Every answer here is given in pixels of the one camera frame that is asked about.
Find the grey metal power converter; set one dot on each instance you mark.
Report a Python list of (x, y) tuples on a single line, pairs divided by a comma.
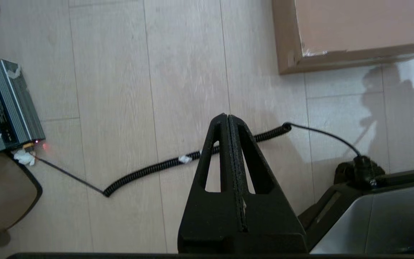
[(5, 104)]

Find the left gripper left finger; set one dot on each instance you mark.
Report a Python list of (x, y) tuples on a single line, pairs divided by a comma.
[(210, 216)]

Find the brown cardboard shoe box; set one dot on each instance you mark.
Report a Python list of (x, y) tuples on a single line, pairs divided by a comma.
[(354, 28)]

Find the brown padded seat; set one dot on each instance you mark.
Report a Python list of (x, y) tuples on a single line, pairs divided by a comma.
[(2, 190)]

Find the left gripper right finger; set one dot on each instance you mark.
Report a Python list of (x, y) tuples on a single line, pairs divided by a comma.
[(268, 212)]

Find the black robot base chassis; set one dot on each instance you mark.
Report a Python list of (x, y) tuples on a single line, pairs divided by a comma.
[(390, 216)]

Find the white tape wad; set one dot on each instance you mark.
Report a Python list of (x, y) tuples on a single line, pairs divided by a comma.
[(24, 157)]

